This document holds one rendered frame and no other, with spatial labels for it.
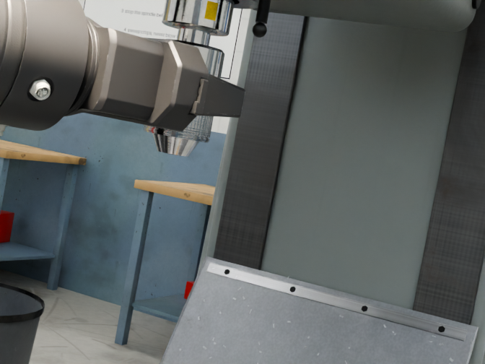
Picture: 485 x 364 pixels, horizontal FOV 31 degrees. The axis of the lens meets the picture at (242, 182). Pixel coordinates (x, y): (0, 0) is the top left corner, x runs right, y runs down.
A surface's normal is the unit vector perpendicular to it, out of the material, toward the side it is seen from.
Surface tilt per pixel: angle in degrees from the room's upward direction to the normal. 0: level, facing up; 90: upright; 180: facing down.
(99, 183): 90
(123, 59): 90
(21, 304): 86
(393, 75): 90
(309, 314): 63
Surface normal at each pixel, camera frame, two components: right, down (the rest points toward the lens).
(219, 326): -0.33, -0.46
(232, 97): 0.68, 0.17
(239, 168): -0.46, -0.04
